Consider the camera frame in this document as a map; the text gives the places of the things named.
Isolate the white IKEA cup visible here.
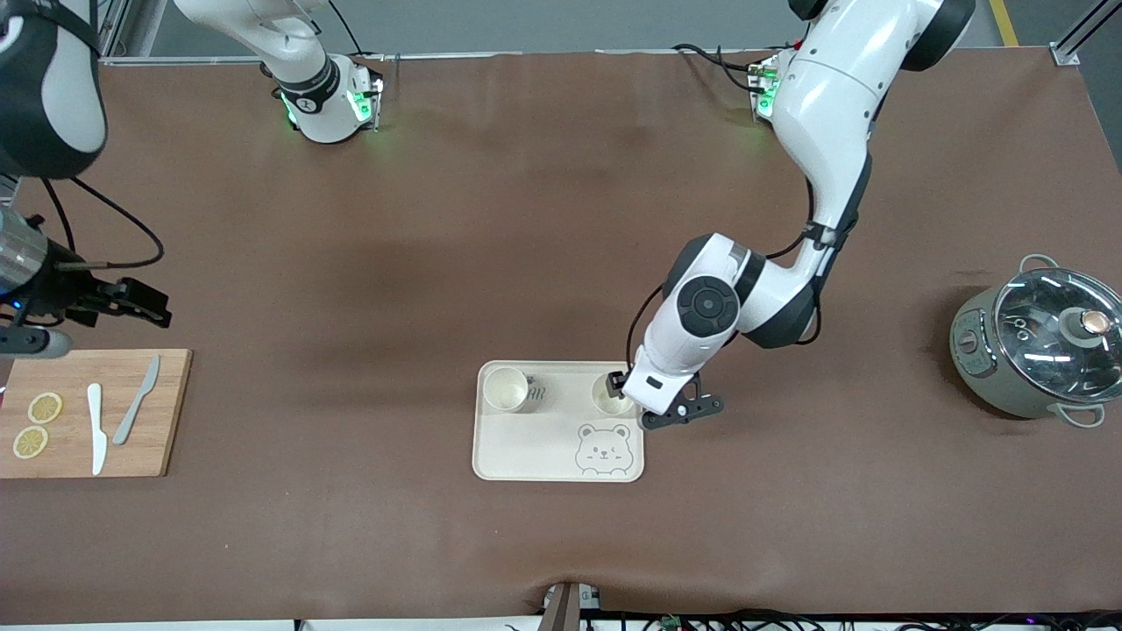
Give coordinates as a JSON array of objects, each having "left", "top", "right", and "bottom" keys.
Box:
[
  {"left": 483, "top": 366, "right": 530, "bottom": 413},
  {"left": 592, "top": 372, "right": 639, "bottom": 417}
]

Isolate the cream bear print tray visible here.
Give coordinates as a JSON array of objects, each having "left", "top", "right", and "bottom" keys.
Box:
[{"left": 472, "top": 360, "right": 645, "bottom": 483}]

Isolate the grey plastic knife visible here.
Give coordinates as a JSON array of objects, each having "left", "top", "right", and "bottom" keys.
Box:
[{"left": 112, "top": 354, "right": 162, "bottom": 446}]

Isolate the wooden cutting board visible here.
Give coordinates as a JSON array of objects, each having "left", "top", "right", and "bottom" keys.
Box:
[{"left": 0, "top": 349, "right": 193, "bottom": 479}]

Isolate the white plastic knife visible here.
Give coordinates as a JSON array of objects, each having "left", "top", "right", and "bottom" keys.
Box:
[{"left": 86, "top": 382, "right": 109, "bottom": 477}]

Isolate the brown table cover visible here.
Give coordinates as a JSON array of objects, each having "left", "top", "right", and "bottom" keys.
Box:
[{"left": 0, "top": 48, "right": 1122, "bottom": 625}]

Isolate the grey pot with glass lid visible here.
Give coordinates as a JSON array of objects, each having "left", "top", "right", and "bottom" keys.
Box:
[{"left": 949, "top": 254, "right": 1122, "bottom": 429}]

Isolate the glass pot lid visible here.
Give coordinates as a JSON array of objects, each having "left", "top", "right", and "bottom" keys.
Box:
[{"left": 993, "top": 267, "right": 1122, "bottom": 386}]

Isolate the black left camera bracket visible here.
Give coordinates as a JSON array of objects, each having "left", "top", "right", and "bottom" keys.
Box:
[{"left": 642, "top": 377, "right": 725, "bottom": 431}]

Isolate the grey camera mounting post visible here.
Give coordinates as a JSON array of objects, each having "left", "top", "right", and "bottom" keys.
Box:
[{"left": 542, "top": 581, "right": 602, "bottom": 631}]

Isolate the aluminium frame post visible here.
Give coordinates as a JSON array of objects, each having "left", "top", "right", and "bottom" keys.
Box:
[
  {"left": 1050, "top": 0, "right": 1122, "bottom": 67},
  {"left": 92, "top": 0, "right": 134, "bottom": 60}
]

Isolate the black base cable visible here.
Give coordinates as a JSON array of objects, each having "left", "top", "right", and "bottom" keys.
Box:
[
  {"left": 672, "top": 42, "right": 770, "bottom": 94},
  {"left": 329, "top": 0, "right": 387, "bottom": 62}
]

